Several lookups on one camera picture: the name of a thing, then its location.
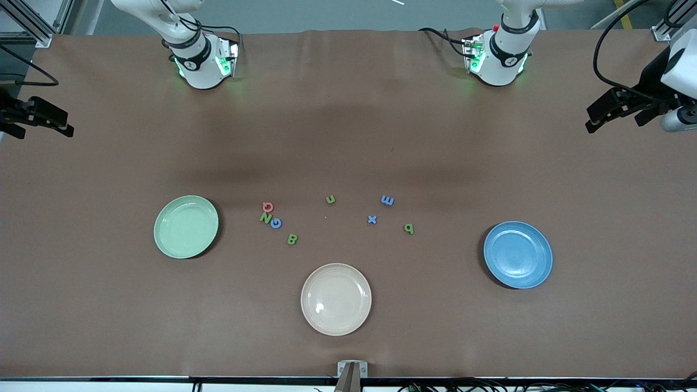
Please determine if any green plate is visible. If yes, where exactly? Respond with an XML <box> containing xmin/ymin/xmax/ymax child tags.
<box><xmin>154</xmin><ymin>195</ymin><xmax>220</xmax><ymax>260</ymax></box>

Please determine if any blue plate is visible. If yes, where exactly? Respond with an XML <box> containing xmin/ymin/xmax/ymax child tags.
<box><xmin>483</xmin><ymin>220</ymin><xmax>554</xmax><ymax>290</ymax></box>

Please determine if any brown table mat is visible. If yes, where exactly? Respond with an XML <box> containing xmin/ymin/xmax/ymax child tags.
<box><xmin>0</xmin><ymin>27</ymin><xmax>697</xmax><ymax>379</ymax></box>

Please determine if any black table edge strip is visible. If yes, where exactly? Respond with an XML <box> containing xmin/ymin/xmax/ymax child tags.
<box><xmin>0</xmin><ymin>375</ymin><xmax>697</xmax><ymax>383</ymax></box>

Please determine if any beige plate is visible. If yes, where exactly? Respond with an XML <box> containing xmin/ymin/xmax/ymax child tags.
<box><xmin>301</xmin><ymin>263</ymin><xmax>372</xmax><ymax>336</ymax></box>

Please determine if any aluminium frame profile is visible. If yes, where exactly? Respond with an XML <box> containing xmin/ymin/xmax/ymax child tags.
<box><xmin>0</xmin><ymin>0</ymin><xmax>74</xmax><ymax>48</ymax></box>
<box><xmin>652</xmin><ymin>0</ymin><xmax>697</xmax><ymax>42</ymax></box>

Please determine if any black left base cable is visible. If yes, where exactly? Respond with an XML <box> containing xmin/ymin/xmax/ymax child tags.
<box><xmin>418</xmin><ymin>27</ymin><xmax>470</xmax><ymax>58</ymax></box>

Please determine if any black base cable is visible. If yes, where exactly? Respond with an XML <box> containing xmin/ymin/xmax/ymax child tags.
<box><xmin>418</xmin><ymin>27</ymin><xmax>470</xmax><ymax>58</ymax></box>
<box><xmin>193</xmin><ymin>23</ymin><xmax>242</xmax><ymax>52</ymax></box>

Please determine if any black right base cable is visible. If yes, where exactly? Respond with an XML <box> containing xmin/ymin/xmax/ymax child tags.
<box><xmin>193</xmin><ymin>23</ymin><xmax>242</xmax><ymax>52</ymax></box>

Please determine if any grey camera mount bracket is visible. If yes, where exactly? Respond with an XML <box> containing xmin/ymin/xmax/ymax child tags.
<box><xmin>337</xmin><ymin>360</ymin><xmax>369</xmax><ymax>392</ymax></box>

